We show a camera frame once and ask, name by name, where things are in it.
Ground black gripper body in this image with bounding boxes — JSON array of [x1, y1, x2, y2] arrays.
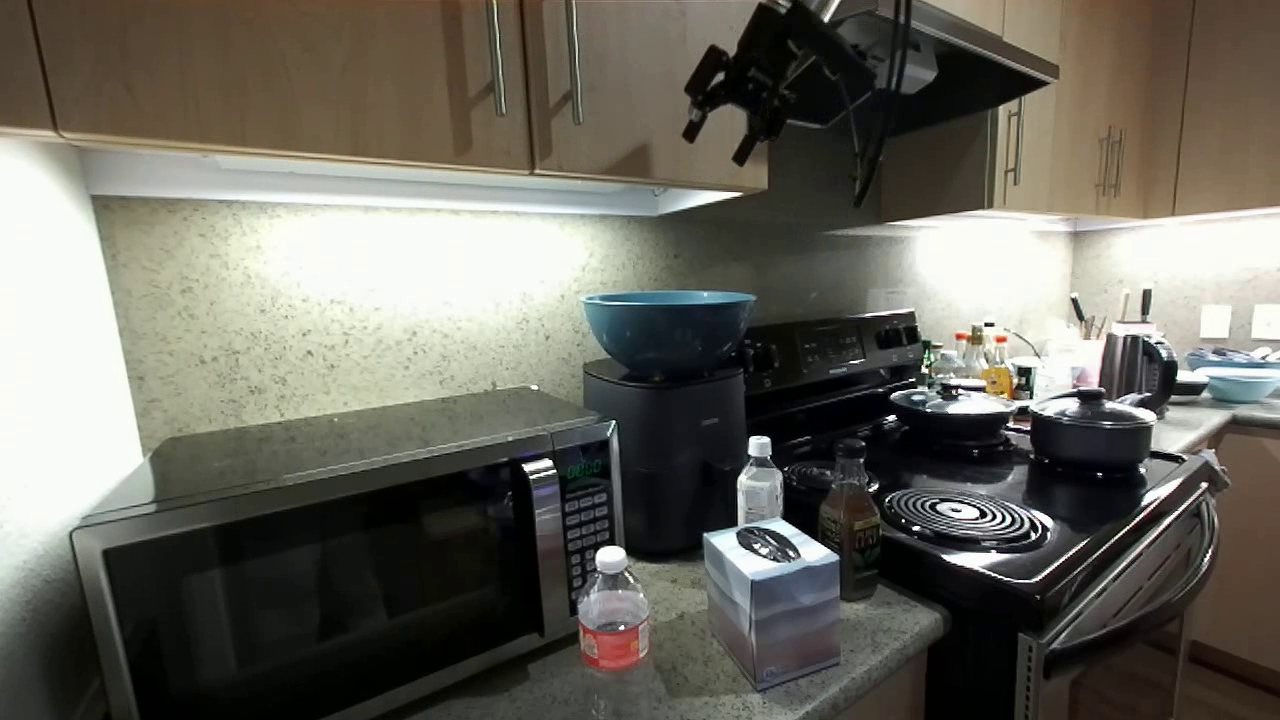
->
[[725, 0, 882, 133]]

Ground wooden cabinet door white inside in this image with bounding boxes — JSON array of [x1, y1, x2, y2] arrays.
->
[[526, 0, 774, 194]]

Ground blue mixing bowl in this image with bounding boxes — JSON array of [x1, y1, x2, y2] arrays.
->
[[582, 287, 760, 382]]

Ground clear condiment bottle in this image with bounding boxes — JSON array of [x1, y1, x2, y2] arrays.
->
[[936, 330, 983, 394]]

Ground under cabinet light strip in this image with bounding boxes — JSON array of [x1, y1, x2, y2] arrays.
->
[[73, 135, 744, 219]]

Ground yellow oil bottle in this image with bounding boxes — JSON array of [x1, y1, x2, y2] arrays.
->
[[979, 334, 1021, 403]]

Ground black coffee maker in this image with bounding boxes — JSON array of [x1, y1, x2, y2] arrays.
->
[[582, 357, 753, 563]]

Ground shallow black pot with lid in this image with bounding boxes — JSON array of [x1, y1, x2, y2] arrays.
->
[[890, 378, 1026, 457]]

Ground clear plastic water bottle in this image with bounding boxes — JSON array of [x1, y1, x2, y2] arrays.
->
[[734, 432, 790, 532]]

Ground brown glass bottle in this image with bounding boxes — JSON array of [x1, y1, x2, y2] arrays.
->
[[818, 438, 890, 607]]

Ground coil burner element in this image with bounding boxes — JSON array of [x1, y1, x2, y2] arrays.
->
[[877, 482, 1058, 558]]

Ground silver black electric kettle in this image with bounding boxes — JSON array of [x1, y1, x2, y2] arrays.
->
[[1096, 320, 1183, 411]]

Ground wide wooden upper cabinet door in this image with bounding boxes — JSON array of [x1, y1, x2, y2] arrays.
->
[[27, 0, 536, 174]]

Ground deep black pot with lid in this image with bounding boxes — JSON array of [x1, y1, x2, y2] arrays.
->
[[1027, 384, 1161, 478]]

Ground blue white tissue box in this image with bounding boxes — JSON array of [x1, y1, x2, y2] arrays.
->
[[702, 515, 849, 698]]

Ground black electric stove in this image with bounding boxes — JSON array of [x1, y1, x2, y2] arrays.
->
[[738, 310, 1231, 720]]

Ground water bottle with red label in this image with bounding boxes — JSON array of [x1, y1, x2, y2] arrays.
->
[[577, 540, 657, 678]]

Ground light blue container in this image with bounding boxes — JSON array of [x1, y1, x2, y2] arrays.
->
[[1202, 363, 1280, 409]]

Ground stainless steel microwave oven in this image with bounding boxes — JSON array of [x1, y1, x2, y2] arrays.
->
[[67, 384, 628, 720]]

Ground wooden base cabinet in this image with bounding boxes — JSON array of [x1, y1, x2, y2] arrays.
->
[[1179, 422, 1280, 683]]

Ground narrow wooden cabinet door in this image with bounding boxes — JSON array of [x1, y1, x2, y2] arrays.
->
[[0, 0, 55, 135]]

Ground metal cabinet door handle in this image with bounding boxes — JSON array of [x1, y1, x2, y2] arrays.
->
[[559, 0, 587, 128], [485, 0, 511, 115]]

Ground wooden cabinet with two handles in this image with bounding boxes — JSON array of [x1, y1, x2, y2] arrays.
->
[[992, 0, 1175, 219]]

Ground black oven door handle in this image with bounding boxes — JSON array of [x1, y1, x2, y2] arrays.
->
[[1036, 457, 1228, 671]]

